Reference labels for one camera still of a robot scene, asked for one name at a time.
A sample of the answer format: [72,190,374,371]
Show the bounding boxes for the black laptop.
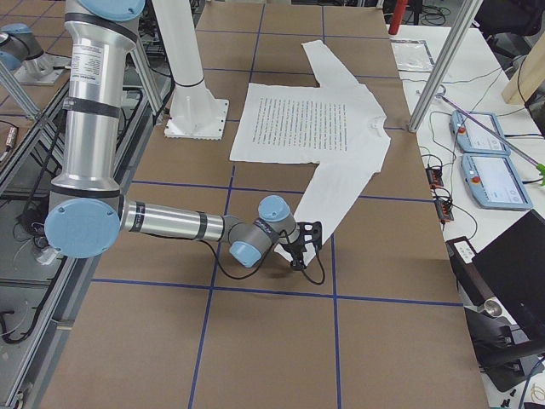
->
[473,210,544,339]

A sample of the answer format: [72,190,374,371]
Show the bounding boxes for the far blue teach pendant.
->
[450,110,510,156]

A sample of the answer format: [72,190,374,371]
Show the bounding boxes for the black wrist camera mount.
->
[279,222,323,271]

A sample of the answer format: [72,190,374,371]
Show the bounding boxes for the near blue teach pendant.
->
[461,153,533,210]

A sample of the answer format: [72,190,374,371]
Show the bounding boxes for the white long-sleeve printed shirt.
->
[230,40,390,239]

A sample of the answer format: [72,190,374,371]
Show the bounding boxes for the blue teach pendant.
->
[461,153,533,210]
[450,110,510,156]

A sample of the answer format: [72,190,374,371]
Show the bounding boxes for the aluminium frame post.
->
[408,0,483,133]

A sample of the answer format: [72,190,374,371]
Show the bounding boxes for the green-handled reacher grabber tool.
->
[434,94,545,185]

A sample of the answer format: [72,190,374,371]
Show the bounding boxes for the clear plastic bag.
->
[391,39,435,72]

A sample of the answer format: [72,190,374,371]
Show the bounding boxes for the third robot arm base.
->
[1,23,71,85]

